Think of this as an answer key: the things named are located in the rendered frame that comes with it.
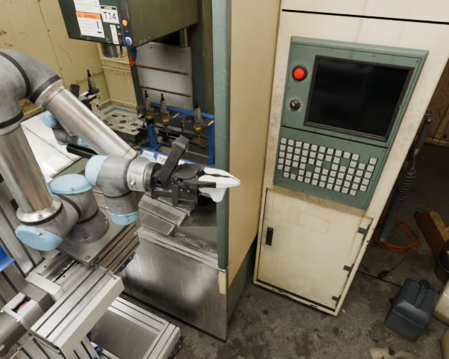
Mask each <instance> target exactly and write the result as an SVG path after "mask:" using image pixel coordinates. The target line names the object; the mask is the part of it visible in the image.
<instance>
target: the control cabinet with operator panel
mask: <svg viewBox="0 0 449 359"><path fill-rule="evenodd" d="M448 58H449V0H281V5H280V12H279V26H278V34H277V48H276V56H275V63H274V77H273V85H272V99H271V107H270V114H269V128H268V136H267V150H266V157H265V166H264V179H263V187H262V201H261V209H260V216H259V231H258V238H257V252H256V259H255V267H254V281H253V282H254V283H255V284H258V285H260V286H262V288H263V289H264V290H266V291H268V290H273V291H276V292H277V293H280V294H283V295H285V296H288V297H290V298H293V299H295V300H298V301H301V302H302V303H305V304H308V305H310V306H313V307H315V308H318V309H319V311H320V312H322V313H325V314H327V313H330V314H333V315H335V316H337V315H338V313H339V310H340V308H341V305H342V303H343V301H344V299H345V297H346V294H347V292H348V289H349V287H350V285H351V282H352V280H353V278H354V275H355V273H356V270H357V268H358V266H359V264H360V262H361V259H362V257H363V254H364V252H365V250H366V247H367V246H368V243H369V241H370V239H371V236H372V234H373V231H374V229H375V227H376V225H377V222H378V220H379V217H380V215H381V212H382V211H383V208H384V206H385V204H386V201H387V199H388V196H389V194H390V193H391V190H392V188H393V185H394V183H395V181H396V178H397V176H398V173H399V172H400V169H401V167H402V164H403V162H404V159H405V158H406V155H407V153H408V150H409V148H410V146H411V143H412V141H413V138H414V137H415V135H416V132H417V130H418V127H419V125H420V122H421V120H422V118H423V116H424V114H425V111H426V109H427V107H428V104H429V102H430V99H431V97H432V95H433V92H434V90H435V87H436V86H437V84H438V81H439V79H440V76H441V74H442V72H443V69H444V67H445V64H446V63H447V60H448Z"/></svg>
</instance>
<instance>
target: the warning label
mask: <svg viewBox="0 0 449 359"><path fill-rule="evenodd" d="M76 15H77V18H78V23H79V26H80V29H81V34H83V35H88V36H98V37H103V38H105V36H104V33H103V27H102V23H101V19H100V14H89V13H82V12H76Z"/></svg>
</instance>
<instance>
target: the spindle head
mask: <svg viewBox="0 0 449 359"><path fill-rule="evenodd" d="M98 1H99V5H100V6H114V7H116V9H117V12H118V20H119V24H117V23H111V22H104V21H103V17H102V14H100V19H101V23H102V27H103V33H104V36H105V38H103V37H98V36H88V35H83V34H81V29H80V26H79V23H78V18H77V15H76V12H82V13H89V14H98V13H91V12H84V11H76V6H75V3H74V0H58V3H59V6H60V9H61V13H62V16H63V20H64V23H65V26H66V30H67V33H68V37H69V38H72V39H77V40H82V41H92V42H96V43H106V44H111V45H116V46H125V47H126V44H125V37H124V33H123V26H122V22H121V17H120V10H119V6H118V1H121V2H126V6H127V10H128V18H129V23H130V31H131V36H132V40H133V48H137V47H139V46H142V45H144V44H147V43H150V42H151V41H154V40H157V39H159V38H162V37H164V36H167V35H169V34H172V33H174V32H176V31H179V30H182V29H184V28H187V27H189V26H192V25H194V24H197V23H198V21H199V19H198V2H197V0H98ZM110 25H114V26H115V29H116V26H117V25H119V26H120V27H121V31H118V30H117V29H116V33H117V36H118V33H121V34H122V36H123V37H122V38H119V37H118V43H119V40H120V39H121V40H123V43H124V44H123V45H120V44H115V43H114V42H113V35H112V32H111V28H110Z"/></svg>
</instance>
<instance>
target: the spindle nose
mask: <svg viewBox="0 0 449 359"><path fill-rule="evenodd" d="M100 49H101V52H102V54H103V56H104V57H106V58H122V57H125V56H127V55H129V53H130V49H129V48H126V47H125V46H116V45H111V44H106V43H100Z"/></svg>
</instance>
